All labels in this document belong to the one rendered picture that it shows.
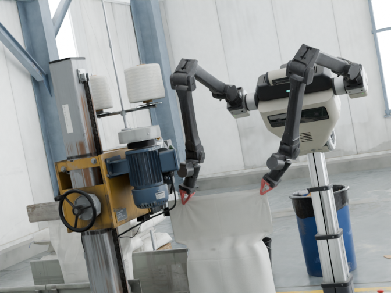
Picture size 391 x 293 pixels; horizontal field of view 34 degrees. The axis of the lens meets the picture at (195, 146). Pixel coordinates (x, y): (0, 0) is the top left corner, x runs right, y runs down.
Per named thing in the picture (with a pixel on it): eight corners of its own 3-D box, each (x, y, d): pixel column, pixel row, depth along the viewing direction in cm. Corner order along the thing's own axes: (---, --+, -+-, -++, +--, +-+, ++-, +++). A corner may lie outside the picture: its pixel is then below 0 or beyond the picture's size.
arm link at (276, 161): (301, 149, 278) (285, 140, 283) (288, 147, 269) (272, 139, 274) (291, 174, 280) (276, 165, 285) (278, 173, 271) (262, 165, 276)
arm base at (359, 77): (344, 68, 303) (345, 90, 298) (340, 60, 297) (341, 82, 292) (362, 64, 300) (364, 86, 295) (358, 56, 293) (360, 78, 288)
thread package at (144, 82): (172, 98, 287) (165, 60, 286) (155, 100, 272) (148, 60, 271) (140, 104, 294) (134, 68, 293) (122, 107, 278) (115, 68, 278)
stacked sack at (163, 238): (175, 243, 670) (172, 228, 669) (145, 261, 610) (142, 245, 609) (139, 246, 688) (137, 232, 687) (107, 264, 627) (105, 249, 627)
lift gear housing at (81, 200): (103, 216, 266) (98, 190, 266) (96, 220, 261) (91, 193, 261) (82, 218, 271) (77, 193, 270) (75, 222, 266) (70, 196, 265)
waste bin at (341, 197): (367, 258, 527) (354, 181, 523) (356, 277, 480) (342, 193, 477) (310, 262, 547) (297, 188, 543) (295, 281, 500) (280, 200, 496)
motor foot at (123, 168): (141, 171, 274) (137, 152, 274) (127, 176, 263) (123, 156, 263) (122, 174, 278) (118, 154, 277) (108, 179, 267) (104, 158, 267)
